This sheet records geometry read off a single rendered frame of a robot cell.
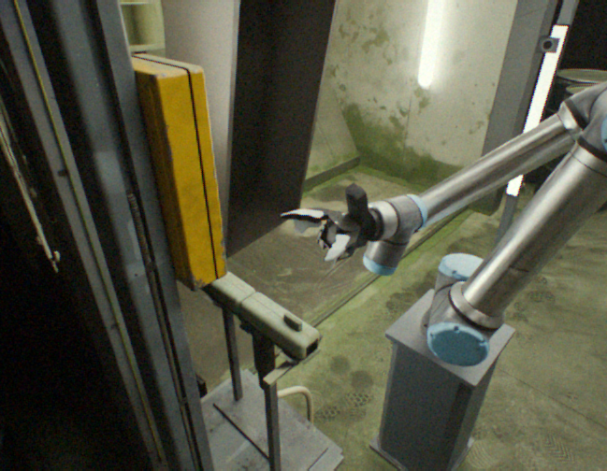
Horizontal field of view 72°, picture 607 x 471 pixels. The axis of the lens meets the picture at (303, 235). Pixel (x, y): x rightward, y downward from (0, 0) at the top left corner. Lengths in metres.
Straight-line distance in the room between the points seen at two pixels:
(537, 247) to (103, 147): 0.85
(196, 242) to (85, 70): 0.21
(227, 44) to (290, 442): 1.20
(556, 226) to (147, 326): 0.79
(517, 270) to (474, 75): 2.48
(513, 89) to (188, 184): 2.98
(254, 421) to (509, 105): 2.81
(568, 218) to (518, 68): 2.37
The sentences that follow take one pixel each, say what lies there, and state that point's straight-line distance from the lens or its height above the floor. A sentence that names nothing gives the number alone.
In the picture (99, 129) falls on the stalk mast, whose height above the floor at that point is 1.50.
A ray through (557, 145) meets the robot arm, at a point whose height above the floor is 1.31.
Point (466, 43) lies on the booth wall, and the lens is 3.41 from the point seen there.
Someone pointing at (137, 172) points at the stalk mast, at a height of 1.45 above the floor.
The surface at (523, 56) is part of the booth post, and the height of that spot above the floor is 1.17.
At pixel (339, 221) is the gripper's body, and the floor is 1.18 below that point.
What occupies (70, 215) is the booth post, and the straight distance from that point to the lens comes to 1.03.
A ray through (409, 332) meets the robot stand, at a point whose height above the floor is 0.64.
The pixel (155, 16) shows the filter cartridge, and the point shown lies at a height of 1.42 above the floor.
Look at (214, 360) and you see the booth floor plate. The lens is 2.16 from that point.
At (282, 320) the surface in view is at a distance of 0.70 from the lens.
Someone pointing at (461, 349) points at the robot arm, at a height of 0.82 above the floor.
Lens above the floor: 1.63
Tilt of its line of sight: 32 degrees down
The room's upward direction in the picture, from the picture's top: straight up
